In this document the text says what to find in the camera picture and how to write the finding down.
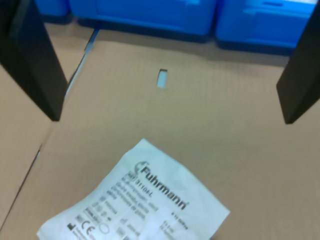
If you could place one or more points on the white Fuhrmann cotton packet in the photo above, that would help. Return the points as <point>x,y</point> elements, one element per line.
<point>140,200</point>

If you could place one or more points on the blue plastic bin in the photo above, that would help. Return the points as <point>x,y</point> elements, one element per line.
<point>52,6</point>
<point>150,15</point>
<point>257,30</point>

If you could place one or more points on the brown cardboard sheet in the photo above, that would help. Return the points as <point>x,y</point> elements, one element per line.
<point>200,112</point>
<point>22,150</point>

